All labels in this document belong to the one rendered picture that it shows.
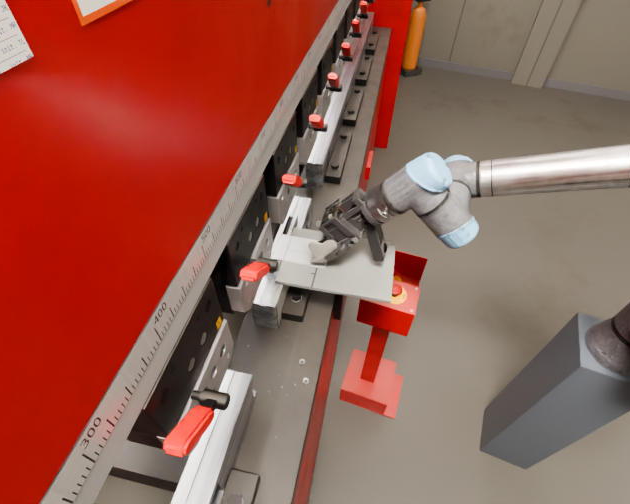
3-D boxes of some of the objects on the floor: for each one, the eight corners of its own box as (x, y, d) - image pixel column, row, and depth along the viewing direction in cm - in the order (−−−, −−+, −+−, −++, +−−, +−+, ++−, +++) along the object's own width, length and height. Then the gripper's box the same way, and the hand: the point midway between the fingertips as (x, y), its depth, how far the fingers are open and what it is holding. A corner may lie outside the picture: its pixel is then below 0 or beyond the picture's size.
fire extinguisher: (424, 69, 411) (440, -6, 360) (418, 80, 393) (434, 2, 341) (398, 65, 419) (410, -10, 367) (391, 75, 401) (403, -2, 349)
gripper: (363, 173, 78) (301, 219, 92) (353, 212, 70) (286, 255, 84) (390, 199, 81) (326, 240, 95) (384, 239, 73) (314, 277, 87)
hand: (319, 252), depth 90 cm, fingers open, 5 cm apart
